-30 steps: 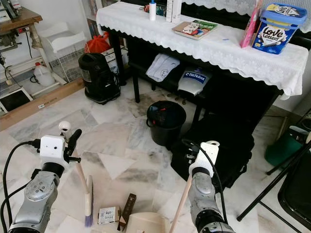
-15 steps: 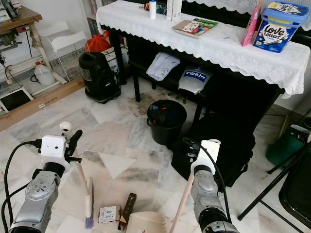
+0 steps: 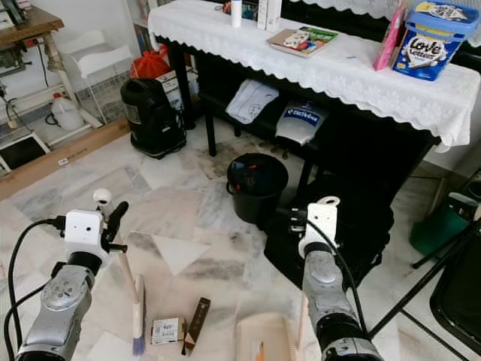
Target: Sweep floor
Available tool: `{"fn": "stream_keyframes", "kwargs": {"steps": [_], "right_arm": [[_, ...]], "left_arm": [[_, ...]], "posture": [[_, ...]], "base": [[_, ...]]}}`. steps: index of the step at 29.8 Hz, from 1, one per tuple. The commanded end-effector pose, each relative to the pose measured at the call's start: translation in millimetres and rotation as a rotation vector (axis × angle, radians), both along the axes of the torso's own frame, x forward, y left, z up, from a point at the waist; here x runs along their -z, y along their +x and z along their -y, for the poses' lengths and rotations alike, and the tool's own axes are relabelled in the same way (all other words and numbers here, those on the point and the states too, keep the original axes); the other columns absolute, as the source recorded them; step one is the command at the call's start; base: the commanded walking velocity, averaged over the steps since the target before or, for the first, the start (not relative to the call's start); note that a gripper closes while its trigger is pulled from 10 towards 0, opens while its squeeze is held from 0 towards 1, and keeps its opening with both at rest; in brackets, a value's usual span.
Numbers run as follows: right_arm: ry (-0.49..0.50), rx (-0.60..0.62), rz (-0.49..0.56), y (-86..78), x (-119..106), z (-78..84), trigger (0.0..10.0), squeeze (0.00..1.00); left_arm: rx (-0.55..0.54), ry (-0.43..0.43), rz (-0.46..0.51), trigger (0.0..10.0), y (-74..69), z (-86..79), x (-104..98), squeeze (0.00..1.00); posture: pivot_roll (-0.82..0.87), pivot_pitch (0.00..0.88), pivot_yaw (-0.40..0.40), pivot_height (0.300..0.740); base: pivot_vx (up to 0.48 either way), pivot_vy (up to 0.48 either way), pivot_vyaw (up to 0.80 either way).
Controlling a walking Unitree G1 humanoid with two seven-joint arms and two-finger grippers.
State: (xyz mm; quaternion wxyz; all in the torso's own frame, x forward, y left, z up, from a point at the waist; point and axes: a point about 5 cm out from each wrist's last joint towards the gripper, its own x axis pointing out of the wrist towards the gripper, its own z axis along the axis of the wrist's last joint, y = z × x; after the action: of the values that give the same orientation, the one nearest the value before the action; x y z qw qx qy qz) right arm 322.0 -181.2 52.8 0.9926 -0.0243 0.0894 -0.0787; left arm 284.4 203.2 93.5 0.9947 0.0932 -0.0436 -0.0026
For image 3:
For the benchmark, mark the white bag with blue print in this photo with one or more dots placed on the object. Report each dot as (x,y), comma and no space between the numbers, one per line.
(301,124)

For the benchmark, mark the small white printed box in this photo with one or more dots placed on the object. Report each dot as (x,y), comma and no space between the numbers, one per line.
(167,331)

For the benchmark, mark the large black duffel bag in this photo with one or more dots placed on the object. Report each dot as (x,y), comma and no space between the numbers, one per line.
(285,248)

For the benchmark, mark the black vacuum cleaner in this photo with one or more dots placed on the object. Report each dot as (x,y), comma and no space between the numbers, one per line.
(150,116)

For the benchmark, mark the pink flat box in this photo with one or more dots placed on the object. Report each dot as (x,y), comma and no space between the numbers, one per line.
(389,41)

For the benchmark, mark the white folded bag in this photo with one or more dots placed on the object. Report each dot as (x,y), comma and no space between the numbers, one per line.
(252,101)

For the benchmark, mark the broom with white knob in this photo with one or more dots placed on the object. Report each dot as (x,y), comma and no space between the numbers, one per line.
(101,198)

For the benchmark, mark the white bottle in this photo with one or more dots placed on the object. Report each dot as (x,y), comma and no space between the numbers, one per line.
(236,15)

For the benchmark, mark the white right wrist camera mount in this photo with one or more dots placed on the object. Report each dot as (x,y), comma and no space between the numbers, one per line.
(322,226)

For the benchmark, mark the black round waste bin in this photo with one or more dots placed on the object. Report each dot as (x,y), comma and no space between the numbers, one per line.
(255,199)

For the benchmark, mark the red plastic bag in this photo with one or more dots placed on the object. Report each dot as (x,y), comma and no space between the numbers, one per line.
(149,66)

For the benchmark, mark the long wooden plank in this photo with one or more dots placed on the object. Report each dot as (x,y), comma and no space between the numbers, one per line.
(68,154)

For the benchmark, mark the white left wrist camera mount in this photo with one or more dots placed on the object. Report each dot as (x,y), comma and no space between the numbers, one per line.
(84,235)

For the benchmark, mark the wooden sewing table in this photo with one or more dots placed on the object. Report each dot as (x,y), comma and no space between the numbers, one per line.
(30,21)

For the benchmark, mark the colourful picture book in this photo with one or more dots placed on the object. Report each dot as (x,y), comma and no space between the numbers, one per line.
(301,41)

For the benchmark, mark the white plastic jug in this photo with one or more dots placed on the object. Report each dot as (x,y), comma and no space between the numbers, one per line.
(68,116)

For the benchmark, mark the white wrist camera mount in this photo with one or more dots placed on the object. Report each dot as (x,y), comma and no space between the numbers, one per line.
(322,226)
(84,235)

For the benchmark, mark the white framed tablet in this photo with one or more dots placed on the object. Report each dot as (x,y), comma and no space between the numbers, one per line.
(22,153)

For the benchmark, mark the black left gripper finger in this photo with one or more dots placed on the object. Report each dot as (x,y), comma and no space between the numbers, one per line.
(116,219)

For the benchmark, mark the green box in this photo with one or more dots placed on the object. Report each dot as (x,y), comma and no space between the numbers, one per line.
(440,229)

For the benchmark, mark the white lace tablecloth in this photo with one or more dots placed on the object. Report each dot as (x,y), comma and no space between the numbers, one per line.
(331,75)

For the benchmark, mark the black plastic chair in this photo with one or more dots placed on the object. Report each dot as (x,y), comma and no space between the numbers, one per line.
(462,308)

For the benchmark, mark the white carton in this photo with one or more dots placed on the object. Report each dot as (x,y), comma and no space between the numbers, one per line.
(269,15)

